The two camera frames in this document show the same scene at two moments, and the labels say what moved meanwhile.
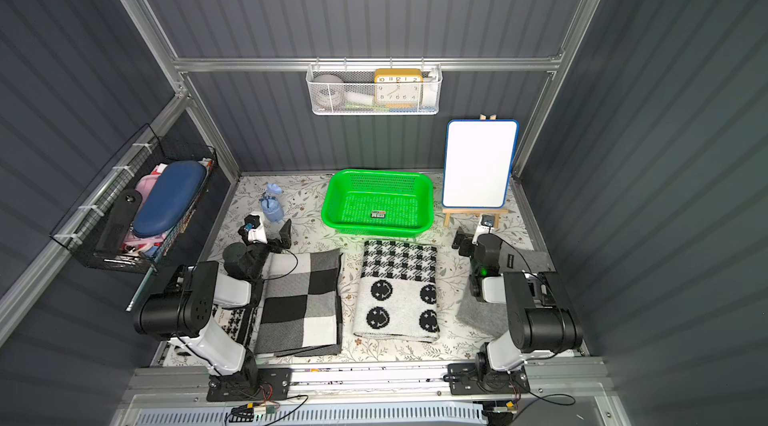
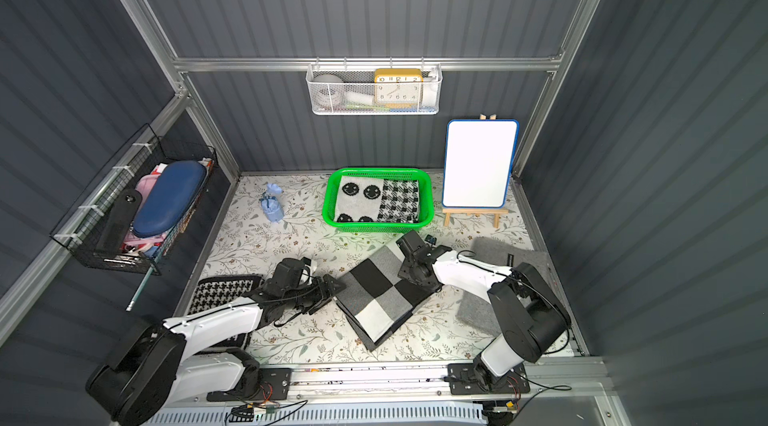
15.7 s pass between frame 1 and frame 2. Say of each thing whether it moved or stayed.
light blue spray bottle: stayed
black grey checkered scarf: moved
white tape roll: stayed
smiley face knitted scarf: moved
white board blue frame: stayed
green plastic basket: stayed
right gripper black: moved
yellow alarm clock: stayed
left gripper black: moved
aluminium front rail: stayed
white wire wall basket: stayed
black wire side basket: stayed
